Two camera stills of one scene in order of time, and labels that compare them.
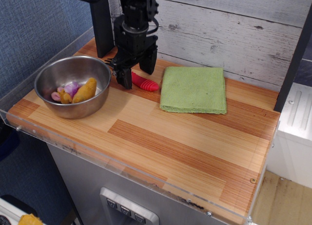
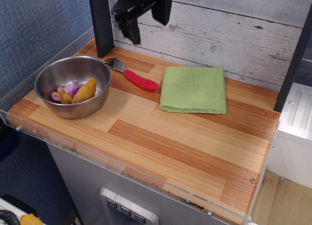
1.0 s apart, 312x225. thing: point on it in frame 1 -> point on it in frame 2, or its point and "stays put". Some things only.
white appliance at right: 290,156 stays put
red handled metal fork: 143,84 stays put
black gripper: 131,46 -> 129,5
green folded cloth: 193,89 stays put
